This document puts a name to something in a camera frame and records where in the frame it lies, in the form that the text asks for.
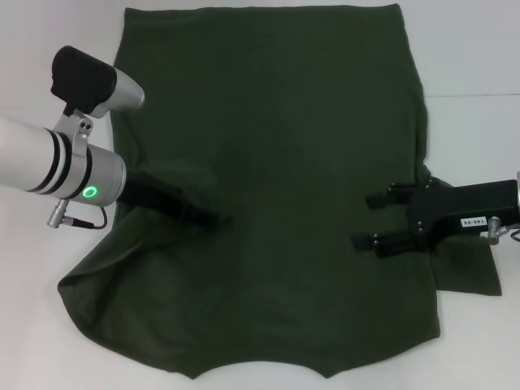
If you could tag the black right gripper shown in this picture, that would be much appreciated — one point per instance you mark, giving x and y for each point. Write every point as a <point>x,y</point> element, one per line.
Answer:
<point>459,207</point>

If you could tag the dark green printed shirt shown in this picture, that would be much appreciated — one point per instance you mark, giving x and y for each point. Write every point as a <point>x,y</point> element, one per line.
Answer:
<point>284,162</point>

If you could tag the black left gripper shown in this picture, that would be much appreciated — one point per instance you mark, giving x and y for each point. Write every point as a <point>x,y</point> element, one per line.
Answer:
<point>158,195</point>

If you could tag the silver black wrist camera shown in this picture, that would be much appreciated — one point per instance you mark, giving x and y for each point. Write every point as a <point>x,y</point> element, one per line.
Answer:
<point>93,83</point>

